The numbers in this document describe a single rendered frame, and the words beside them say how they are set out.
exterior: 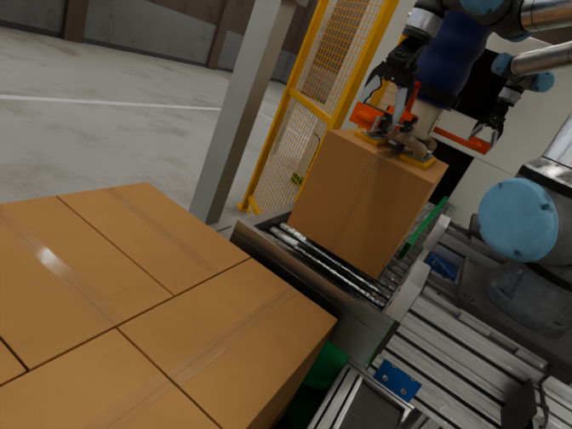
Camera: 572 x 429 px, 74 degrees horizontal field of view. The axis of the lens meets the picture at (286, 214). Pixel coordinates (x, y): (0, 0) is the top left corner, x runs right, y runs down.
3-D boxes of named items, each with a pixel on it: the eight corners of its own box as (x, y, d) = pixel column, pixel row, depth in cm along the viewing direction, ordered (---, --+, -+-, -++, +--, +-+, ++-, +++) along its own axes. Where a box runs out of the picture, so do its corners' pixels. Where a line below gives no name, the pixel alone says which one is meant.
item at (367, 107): (357, 120, 101) (366, 102, 99) (382, 132, 99) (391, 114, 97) (348, 120, 94) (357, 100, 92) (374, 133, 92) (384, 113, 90)
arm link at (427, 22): (441, 16, 82) (408, 3, 85) (430, 37, 84) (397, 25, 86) (444, 24, 89) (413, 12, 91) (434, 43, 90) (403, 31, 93)
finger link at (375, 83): (363, 110, 101) (391, 84, 96) (357, 110, 96) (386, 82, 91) (356, 101, 101) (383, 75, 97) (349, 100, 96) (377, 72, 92)
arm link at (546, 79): (523, 85, 137) (506, 82, 147) (547, 97, 140) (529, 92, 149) (537, 64, 134) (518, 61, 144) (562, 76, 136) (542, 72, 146)
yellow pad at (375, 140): (375, 133, 171) (380, 122, 169) (395, 143, 168) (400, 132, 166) (352, 135, 142) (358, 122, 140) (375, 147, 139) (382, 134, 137)
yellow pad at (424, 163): (414, 151, 165) (420, 141, 163) (435, 162, 162) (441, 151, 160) (397, 158, 136) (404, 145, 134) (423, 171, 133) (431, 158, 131)
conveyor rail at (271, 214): (376, 186, 360) (386, 169, 352) (380, 190, 358) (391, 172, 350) (225, 256, 163) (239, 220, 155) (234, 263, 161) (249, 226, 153)
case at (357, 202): (337, 197, 200) (372, 127, 184) (406, 237, 188) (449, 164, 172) (285, 224, 148) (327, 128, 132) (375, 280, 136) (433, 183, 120)
